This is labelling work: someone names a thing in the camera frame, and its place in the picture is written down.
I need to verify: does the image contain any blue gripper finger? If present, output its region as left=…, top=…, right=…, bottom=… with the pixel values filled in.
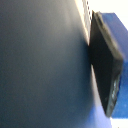
left=88, top=10, right=128, bottom=119

